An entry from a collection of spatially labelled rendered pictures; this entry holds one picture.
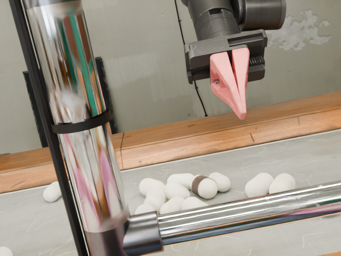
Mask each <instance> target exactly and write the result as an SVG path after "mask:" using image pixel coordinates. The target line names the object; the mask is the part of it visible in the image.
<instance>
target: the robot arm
mask: <svg viewBox="0 0 341 256"><path fill-rule="evenodd" d="M181 2H182V4H183V5H185V6H186V7H188V11H189V14H190V17H191V19H192V21H193V25H194V29H195V33H196V37H197V40H198V41H196V42H191V43H187V44H185V45H184V53H185V63H186V72H187V78H188V82H189V84H193V81H196V80H201V79H207V78H210V85H211V89H212V92H213V93H214V94H215V95H216V96H218V97H219V98H220V99H221V100H223V101H224V102H225V103H226V104H228V105H229V106H230V107H231V108H232V110H233V111H234V112H235V114H236V115H237V116H238V117H239V119H240V120H242V119H246V115H247V108H246V90H247V83H248V82H251V81H256V80H261V79H263V78H264V75H265V68H264V66H265V60H264V50H265V47H267V41H268V38H267V35H266V33H265V30H278V29H280V28H281V27H282V26H283V24H284V21H285V17H286V0H181ZM241 31H248V32H245V33H241Z"/></svg>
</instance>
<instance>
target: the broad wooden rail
mask: <svg viewBox="0 0 341 256"><path fill-rule="evenodd" d="M340 129H341V91H336V92H331V93H326V94H321V95H315V96H312V97H306V98H301V99H296V100H290V101H285V102H280V103H275V104H269V105H264V106H259V107H254V108H248V109H247V115H246V119H242V120H240V119H239V117H238V116H237V115H236V114H235V112H234V111H232V112H227V113H222V114H217V115H211V116H206V117H201V118H196V119H190V120H185V121H179V122H174V123H169V124H164V125H159V126H153V127H148V128H144V129H139V130H134V131H128V132H123V133H118V134H113V135H112V136H113V140H114V145H115V149H116V153H117V158H118V163H119V167H120V171H125V170H130V169H135V168H140V167H145V166H151V165H156V164H161V163H167V162H172V161H177V160H181V159H186V158H191V157H197V156H202V155H207V154H212V153H218V152H223V151H229V150H234V149H239V148H244V147H250V146H255V145H260V144H265V143H271V142H276V141H281V140H287V139H292V138H297V137H302V136H308V135H313V134H318V133H323V132H329V131H334V130H340ZM56 181H58V180H57V176H56V173H55V169H54V165H53V161H52V157H51V154H50V150H49V147H44V148H39V149H34V150H28V151H23V152H18V153H12V154H7V155H2V156H0V194H5V193H10V192H14V191H19V190H24V189H29V188H35V187H40V186H45V185H50V184H52V183H53V182H56Z"/></svg>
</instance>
